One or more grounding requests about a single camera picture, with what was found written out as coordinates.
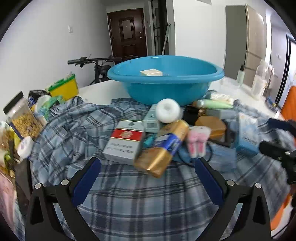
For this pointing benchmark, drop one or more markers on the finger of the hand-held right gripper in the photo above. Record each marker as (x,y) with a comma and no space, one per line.
(272,149)
(283,126)

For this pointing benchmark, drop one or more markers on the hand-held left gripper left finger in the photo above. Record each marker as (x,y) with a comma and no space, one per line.
(86,183)

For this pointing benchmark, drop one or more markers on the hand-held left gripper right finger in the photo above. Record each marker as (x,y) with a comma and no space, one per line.
(210,183)

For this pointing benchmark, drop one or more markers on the light blue box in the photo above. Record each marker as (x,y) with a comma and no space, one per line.
(247,134)

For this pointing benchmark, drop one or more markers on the red and white box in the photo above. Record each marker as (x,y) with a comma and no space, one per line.
(124,141)

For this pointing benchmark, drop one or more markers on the teal box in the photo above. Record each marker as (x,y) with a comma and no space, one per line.
(150,119)

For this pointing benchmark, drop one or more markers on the blue plastic basin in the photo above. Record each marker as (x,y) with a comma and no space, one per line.
(161,92)

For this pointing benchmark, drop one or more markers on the white desktop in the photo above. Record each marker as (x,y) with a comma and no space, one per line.
(104,92)

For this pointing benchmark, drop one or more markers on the orange chair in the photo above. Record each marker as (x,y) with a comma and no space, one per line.
(289,104)

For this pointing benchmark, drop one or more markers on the pink bottles pack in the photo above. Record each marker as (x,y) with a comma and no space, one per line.
(197,141)

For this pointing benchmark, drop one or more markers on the blue plaid cloth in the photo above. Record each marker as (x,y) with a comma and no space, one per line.
(127,208)

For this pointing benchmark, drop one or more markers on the clear plastic bottle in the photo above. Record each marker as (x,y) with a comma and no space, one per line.
(260,80)

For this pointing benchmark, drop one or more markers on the brown hexagonal box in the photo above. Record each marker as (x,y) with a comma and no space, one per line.
(210,127)

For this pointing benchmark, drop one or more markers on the small bottle with black cap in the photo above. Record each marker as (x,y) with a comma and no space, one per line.
(240,75)

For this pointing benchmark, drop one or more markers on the cream packet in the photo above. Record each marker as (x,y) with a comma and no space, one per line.
(222,97)

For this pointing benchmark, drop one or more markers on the green tube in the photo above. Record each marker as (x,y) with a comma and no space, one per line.
(217,104)

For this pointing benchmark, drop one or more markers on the white round jar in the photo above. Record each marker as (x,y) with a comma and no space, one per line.
(25,147)

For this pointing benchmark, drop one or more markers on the green tissue packet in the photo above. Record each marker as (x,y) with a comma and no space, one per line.
(49,103)

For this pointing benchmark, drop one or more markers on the yellow snack packet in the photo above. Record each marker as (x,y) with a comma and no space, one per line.
(7,139)

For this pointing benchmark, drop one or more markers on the grey refrigerator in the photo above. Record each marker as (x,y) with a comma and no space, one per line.
(245,41)

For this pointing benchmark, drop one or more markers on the clear jar with yellow contents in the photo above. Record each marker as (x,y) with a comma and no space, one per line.
(20,115)

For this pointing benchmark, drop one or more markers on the yellow box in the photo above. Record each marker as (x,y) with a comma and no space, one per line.
(63,89)

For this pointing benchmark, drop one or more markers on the black bicycle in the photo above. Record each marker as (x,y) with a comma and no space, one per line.
(97,67)

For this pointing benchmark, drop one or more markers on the dark brown door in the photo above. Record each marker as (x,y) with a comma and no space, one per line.
(127,32)

